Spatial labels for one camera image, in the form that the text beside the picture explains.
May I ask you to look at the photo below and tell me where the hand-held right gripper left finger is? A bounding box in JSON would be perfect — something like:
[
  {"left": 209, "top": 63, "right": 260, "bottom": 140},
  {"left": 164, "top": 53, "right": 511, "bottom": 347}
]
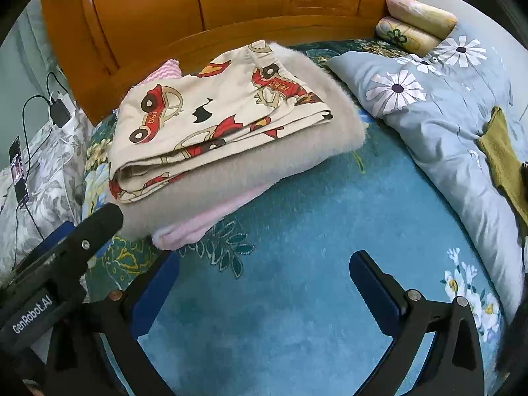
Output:
[{"left": 45, "top": 250, "right": 180, "bottom": 396}]

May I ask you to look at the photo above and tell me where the black phone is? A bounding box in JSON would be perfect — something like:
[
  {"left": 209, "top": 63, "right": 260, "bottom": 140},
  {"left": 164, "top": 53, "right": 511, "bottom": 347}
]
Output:
[{"left": 8, "top": 135, "right": 31, "bottom": 209}]

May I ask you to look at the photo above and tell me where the olive green garment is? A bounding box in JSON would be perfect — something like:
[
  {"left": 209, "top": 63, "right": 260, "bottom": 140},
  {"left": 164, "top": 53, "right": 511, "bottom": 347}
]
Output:
[{"left": 476, "top": 106, "right": 528, "bottom": 223}]

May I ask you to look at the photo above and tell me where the black charging cable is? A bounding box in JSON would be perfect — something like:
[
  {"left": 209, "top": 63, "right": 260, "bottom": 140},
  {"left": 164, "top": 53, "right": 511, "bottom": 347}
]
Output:
[{"left": 21, "top": 71, "right": 62, "bottom": 126}]

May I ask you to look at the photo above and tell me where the teal floral bed sheet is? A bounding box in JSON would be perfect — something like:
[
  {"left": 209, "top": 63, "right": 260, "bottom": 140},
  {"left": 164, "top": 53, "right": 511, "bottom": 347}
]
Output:
[{"left": 80, "top": 39, "right": 512, "bottom": 396}]

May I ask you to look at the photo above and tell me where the pink garment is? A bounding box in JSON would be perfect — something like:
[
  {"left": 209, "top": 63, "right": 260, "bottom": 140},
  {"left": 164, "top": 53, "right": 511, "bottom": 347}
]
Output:
[{"left": 150, "top": 185, "right": 269, "bottom": 251}]

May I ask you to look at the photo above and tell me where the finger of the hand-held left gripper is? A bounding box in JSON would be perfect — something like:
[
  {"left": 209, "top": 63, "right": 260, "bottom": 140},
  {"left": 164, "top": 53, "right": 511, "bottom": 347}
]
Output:
[
  {"left": 12, "top": 221, "right": 76, "bottom": 275},
  {"left": 12, "top": 205, "right": 124, "bottom": 293}
]

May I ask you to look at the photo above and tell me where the pink zigzag knit cloth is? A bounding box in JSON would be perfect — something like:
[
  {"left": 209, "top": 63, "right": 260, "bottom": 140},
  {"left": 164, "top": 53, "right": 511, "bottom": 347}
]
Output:
[{"left": 136, "top": 58, "right": 182, "bottom": 89}]

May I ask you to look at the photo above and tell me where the black charger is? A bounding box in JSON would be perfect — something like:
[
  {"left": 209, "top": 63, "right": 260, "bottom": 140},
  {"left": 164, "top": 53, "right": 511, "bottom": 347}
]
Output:
[{"left": 49, "top": 91, "right": 77, "bottom": 128}]

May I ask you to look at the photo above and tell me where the floral print pillow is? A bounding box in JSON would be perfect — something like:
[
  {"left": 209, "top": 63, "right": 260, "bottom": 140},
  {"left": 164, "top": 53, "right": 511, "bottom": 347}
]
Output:
[{"left": 375, "top": 16, "right": 442, "bottom": 56}]

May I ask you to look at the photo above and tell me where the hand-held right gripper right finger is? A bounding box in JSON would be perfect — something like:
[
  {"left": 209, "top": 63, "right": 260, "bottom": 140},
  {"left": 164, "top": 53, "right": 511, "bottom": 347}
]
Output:
[{"left": 349, "top": 251, "right": 484, "bottom": 396}]

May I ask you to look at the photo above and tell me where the blue floral quilt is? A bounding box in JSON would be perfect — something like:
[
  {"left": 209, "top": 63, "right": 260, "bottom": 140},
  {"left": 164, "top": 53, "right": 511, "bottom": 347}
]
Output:
[{"left": 328, "top": 20, "right": 528, "bottom": 318}]

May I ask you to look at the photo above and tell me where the wooden bed headboard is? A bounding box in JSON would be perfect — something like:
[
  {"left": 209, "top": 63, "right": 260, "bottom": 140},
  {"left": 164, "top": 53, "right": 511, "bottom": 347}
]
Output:
[{"left": 40, "top": 0, "right": 419, "bottom": 126}]

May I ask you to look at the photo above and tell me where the cream car-print garment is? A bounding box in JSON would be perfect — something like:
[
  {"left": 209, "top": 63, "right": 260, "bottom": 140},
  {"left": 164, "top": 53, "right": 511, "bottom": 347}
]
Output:
[{"left": 108, "top": 40, "right": 334, "bottom": 204}]

